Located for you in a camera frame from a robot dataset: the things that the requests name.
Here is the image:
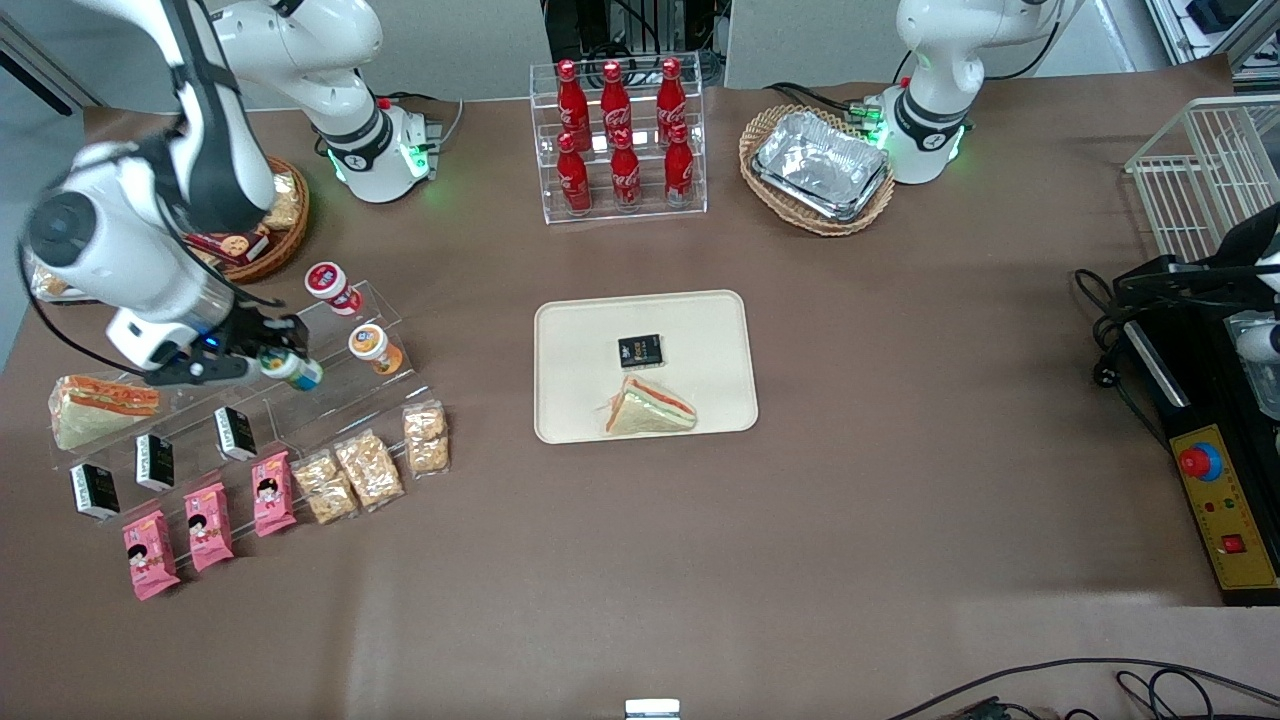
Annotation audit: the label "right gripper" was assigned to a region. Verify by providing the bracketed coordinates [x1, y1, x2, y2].
[108, 308, 309, 389]

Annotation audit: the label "orange gum bottle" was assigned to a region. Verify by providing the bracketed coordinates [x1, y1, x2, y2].
[348, 323, 404, 376]

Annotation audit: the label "cream plastic tray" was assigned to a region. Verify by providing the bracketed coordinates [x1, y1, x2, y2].
[533, 289, 759, 445]

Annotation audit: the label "clear acrylic stepped stand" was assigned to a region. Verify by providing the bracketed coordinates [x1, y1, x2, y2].
[45, 280, 433, 511]

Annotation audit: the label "red cookie box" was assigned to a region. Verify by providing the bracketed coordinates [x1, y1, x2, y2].
[185, 228, 271, 267]

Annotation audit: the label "red-lidded yogurt cup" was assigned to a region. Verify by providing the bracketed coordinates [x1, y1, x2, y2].
[305, 262, 363, 316]

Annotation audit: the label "dark brown wicker basket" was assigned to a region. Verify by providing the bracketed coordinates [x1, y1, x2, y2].
[195, 155, 312, 285]

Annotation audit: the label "triangular wrapped sandwich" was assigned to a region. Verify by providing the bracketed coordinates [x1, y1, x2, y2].
[48, 373, 161, 451]
[603, 375, 698, 437]

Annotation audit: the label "clear bag of crispy snack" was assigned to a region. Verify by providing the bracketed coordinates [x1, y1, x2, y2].
[28, 250, 76, 301]
[291, 450, 359, 525]
[262, 172, 303, 233]
[333, 429, 406, 513]
[403, 400, 452, 476]

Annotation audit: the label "pink snack pack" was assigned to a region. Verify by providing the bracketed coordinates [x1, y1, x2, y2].
[122, 510, 182, 602]
[252, 451, 298, 538]
[184, 482, 235, 573]

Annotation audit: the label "grey base connector block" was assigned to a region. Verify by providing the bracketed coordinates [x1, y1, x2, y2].
[400, 95, 466, 156]

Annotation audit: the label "red cola bottle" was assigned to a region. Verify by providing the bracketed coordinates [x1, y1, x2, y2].
[610, 130, 642, 213]
[555, 58, 591, 151]
[664, 122, 695, 208]
[556, 132, 593, 216]
[655, 57, 688, 141]
[601, 60, 633, 149]

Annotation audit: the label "clear acrylic bottle rack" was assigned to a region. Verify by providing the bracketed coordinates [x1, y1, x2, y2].
[529, 52, 708, 225]

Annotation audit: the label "light woven wicker basket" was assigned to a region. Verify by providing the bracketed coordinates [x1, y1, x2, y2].
[739, 104, 897, 238]

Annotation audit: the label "stack of foil trays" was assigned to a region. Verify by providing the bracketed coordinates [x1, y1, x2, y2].
[751, 110, 892, 223]

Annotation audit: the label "black machine with yellow panel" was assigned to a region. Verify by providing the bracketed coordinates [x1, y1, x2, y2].
[1113, 203, 1280, 607]

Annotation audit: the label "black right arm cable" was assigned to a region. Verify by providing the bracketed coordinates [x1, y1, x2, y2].
[15, 130, 286, 379]

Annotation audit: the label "black equipment with cables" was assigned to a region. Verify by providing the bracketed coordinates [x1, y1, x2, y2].
[543, 0, 728, 86]

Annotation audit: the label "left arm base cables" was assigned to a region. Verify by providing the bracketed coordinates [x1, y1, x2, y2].
[765, 82, 886, 126]

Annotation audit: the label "black power cable with plug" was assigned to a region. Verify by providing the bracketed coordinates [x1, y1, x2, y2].
[1073, 267, 1166, 446]

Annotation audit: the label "long black cable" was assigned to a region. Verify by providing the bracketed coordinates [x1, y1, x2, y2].
[885, 657, 1280, 720]

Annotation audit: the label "metal frame cart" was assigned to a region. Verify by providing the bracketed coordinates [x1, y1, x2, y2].
[1145, 0, 1280, 69]

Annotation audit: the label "white wire basket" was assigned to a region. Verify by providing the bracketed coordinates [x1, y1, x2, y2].
[1125, 95, 1280, 263]

